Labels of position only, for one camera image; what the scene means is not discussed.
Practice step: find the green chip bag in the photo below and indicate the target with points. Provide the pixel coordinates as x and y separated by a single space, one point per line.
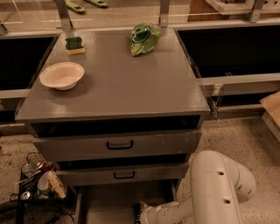
143 38

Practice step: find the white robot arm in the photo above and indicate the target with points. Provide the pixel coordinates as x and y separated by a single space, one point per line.
218 186

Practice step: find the white cup in rack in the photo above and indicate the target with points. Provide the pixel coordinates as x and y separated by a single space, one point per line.
43 182

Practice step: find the grey drawer cabinet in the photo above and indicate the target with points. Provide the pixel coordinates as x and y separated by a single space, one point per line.
118 95

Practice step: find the green tool on shelf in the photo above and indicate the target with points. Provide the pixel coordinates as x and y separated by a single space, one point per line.
75 7

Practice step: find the grey open bottom drawer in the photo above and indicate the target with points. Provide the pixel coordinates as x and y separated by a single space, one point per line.
113 203

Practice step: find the grey middle drawer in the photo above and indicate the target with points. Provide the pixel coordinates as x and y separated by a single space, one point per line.
123 174

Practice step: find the green yellow sponge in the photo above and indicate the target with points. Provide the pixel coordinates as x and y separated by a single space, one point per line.
74 45

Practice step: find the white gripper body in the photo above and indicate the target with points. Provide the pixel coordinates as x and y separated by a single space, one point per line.
153 213

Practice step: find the grey top drawer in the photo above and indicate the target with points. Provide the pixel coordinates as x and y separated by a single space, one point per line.
76 148

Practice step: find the brown cardboard box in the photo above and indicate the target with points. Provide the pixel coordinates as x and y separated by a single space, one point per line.
271 104

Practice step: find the wooden box behind glass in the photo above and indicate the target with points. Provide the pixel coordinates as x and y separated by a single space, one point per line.
212 10

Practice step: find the white paper bowl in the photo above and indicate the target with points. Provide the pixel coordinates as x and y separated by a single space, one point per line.
62 76

